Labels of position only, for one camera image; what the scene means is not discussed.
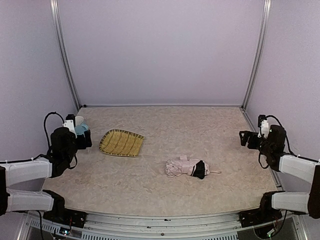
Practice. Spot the aluminium front rail frame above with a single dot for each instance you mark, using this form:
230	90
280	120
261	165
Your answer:
108	226

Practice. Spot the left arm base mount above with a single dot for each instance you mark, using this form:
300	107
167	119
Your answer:
70	217

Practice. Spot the woven bamboo tray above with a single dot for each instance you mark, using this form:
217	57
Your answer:
121	143

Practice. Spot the light blue enamel mug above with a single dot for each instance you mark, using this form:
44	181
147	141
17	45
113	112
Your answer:
80	126

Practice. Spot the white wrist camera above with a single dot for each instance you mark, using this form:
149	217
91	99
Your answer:
264	126
69	123

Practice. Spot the right aluminium corner post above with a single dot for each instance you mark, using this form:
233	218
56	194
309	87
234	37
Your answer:
258	53

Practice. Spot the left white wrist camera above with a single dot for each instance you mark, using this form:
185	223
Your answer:
69	123

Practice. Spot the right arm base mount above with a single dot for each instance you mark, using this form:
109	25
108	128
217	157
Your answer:
253	217

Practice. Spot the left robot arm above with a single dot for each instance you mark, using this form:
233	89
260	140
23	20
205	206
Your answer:
63	144

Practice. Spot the aluminium corner post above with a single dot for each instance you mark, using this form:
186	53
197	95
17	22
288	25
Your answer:
54	6
258	53

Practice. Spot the left aluminium corner post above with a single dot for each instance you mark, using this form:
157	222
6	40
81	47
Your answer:
54	6

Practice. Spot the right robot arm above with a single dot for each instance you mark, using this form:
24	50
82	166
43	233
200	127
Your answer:
271	140

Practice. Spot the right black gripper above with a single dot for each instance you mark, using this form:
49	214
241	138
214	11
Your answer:
252	139

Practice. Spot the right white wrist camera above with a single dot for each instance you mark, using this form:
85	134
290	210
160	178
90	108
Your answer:
264	126

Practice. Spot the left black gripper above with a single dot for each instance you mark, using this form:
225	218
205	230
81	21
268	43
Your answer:
85	139

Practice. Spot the pink and black umbrella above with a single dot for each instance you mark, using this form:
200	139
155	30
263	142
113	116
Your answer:
191	167

